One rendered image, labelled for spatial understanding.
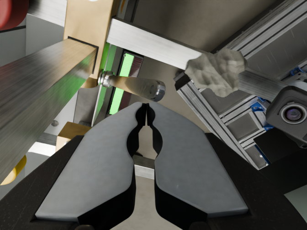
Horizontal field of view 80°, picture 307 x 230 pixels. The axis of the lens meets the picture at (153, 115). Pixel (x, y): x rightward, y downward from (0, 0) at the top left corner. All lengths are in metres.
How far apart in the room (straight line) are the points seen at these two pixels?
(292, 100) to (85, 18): 0.25
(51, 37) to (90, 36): 0.30
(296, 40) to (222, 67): 0.89
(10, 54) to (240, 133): 1.15
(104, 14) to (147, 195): 1.78
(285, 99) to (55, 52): 0.24
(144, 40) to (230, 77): 0.13
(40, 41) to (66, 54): 0.37
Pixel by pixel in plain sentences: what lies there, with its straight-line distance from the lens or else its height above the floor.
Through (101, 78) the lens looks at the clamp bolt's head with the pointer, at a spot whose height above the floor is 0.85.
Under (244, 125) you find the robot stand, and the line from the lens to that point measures 1.24.
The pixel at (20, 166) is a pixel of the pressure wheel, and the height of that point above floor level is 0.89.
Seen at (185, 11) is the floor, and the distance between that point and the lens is 1.13.
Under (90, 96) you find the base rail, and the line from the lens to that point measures 0.48.
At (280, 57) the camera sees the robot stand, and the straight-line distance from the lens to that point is 1.13.
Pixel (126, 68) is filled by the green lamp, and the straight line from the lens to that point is 0.43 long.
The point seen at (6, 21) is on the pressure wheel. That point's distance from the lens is 0.25.
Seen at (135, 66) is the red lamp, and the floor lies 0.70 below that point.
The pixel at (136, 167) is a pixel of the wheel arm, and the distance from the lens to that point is 0.40.
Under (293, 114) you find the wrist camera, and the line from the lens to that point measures 0.24.
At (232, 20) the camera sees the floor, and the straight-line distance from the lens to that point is 1.21.
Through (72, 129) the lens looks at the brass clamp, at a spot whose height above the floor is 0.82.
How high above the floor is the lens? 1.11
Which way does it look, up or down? 59 degrees down
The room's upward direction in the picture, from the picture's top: 177 degrees clockwise
